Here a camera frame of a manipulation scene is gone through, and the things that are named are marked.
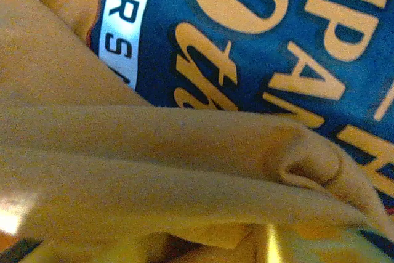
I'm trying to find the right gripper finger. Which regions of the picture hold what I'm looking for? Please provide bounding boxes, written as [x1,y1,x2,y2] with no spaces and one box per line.
[0,237,44,263]

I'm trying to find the orange t-shirt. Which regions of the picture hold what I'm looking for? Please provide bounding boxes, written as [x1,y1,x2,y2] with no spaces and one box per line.
[0,0,394,263]

